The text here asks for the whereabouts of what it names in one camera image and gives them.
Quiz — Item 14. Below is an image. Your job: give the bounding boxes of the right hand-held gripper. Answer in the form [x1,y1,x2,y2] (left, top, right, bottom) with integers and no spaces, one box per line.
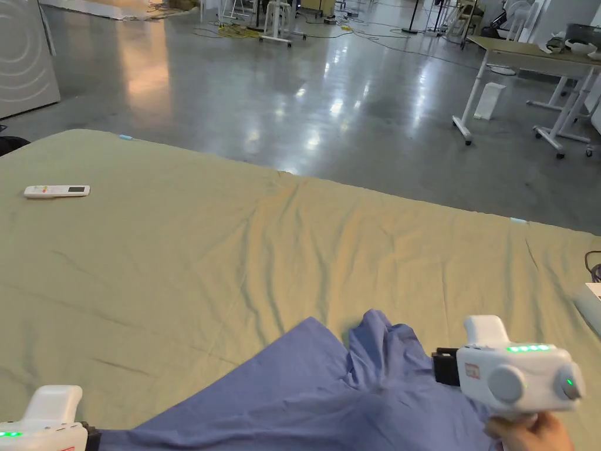
[433,314,587,420]

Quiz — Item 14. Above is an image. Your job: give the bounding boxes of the blue garment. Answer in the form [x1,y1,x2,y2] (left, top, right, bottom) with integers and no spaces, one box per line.
[96,308,499,451]

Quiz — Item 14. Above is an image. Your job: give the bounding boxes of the white carton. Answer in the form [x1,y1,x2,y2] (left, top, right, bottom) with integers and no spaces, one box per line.
[474,82,506,120]

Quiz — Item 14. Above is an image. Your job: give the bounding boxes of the dark cable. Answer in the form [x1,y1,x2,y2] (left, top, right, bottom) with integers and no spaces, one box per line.
[584,251,601,284]

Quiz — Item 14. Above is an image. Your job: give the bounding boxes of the white flat box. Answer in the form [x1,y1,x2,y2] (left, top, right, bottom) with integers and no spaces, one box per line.
[572,281,601,337]

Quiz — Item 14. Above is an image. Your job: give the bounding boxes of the white rolling stand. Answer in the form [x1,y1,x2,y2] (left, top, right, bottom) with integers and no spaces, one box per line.
[259,0,307,48]

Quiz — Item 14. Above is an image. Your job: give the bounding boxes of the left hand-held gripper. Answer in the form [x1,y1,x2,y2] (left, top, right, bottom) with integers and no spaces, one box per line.
[0,385,102,451]

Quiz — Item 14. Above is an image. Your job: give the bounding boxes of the white remote control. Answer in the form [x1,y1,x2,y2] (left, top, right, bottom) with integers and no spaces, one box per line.
[24,185,91,200]

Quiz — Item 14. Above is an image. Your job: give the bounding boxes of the person's right hand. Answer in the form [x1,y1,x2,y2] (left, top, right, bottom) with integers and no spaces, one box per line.
[483,413,576,451]

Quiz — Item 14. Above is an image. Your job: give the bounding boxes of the wooden table with white legs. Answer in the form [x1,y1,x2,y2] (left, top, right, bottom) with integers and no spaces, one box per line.
[451,22,601,159]

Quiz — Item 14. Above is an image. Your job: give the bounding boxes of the yellow cable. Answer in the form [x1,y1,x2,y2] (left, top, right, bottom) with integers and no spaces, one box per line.
[193,24,265,42]

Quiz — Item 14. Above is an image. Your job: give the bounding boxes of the bed with pale green sheet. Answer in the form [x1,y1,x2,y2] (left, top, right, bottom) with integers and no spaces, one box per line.
[0,129,601,451]

